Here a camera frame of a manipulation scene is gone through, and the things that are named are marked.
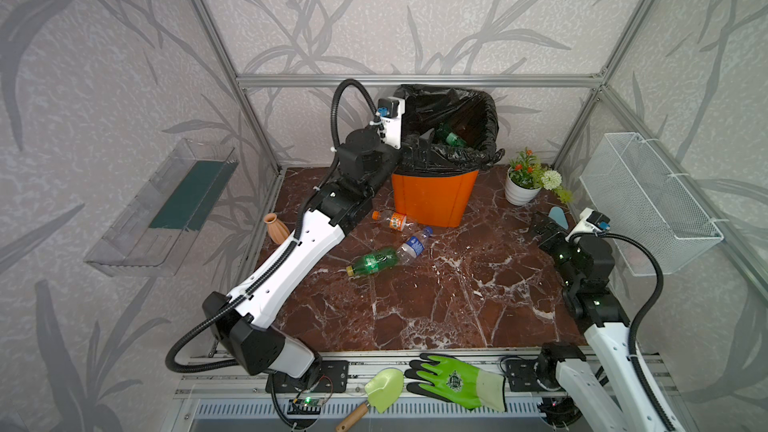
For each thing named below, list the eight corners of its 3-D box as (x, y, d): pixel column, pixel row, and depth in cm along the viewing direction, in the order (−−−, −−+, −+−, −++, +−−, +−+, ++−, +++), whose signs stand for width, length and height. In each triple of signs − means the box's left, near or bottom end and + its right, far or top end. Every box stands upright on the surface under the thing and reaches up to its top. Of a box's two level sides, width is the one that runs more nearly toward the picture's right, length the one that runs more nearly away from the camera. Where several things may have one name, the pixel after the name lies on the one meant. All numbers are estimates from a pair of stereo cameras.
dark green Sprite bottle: (355, 288, 91) (352, 280, 87) (347, 273, 94) (344, 265, 90) (399, 262, 96) (398, 254, 92) (390, 249, 99) (389, 241, 95)
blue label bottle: (393, 257, 96) (393, 252, 93) (423, 228, 104) (423, 222, 101) (407, 268, 94) (407, 263, 91) (436, 237, 101) (437, 231, 98)
